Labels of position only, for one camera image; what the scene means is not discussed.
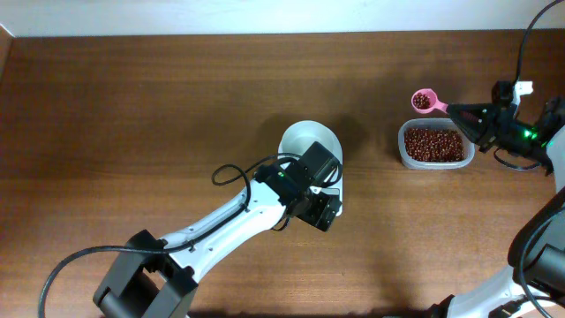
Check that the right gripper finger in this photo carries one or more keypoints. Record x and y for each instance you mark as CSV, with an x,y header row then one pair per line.
x,y
473,127
475,109

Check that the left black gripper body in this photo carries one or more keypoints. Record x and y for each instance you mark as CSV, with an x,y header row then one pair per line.
x,y
313,212

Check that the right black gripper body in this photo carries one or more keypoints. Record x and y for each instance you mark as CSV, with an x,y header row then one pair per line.
x,y
488,126

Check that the pink plastic measuring scoop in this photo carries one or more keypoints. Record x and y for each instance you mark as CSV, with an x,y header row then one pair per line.
x,y
425,101

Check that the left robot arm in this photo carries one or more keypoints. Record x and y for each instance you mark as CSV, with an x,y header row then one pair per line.
x,y
159,277

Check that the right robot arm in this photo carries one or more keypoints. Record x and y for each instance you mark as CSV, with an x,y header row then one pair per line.
x,y
534,276

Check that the white digital kitchen scale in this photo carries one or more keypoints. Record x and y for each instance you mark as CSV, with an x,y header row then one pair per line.
x,y
309,177

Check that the red beans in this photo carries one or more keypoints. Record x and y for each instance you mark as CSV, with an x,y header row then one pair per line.
x,y
434,146

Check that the clear plastic bean container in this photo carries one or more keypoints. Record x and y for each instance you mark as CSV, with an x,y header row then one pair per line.
x,y
436,124

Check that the white round bowl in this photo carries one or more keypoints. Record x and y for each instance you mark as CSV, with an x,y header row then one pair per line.
x,y
301,135

